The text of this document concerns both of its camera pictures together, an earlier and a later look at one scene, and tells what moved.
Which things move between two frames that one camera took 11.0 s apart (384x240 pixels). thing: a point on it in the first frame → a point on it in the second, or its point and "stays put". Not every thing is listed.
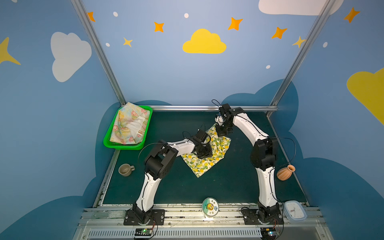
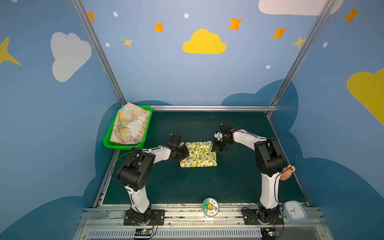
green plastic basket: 116,146 stays put
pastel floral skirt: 130,125 stays put
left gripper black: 204,151 → 182,151
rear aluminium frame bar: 271,108 stays put
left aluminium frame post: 90,29 stays put
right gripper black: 221,130 → 218,145
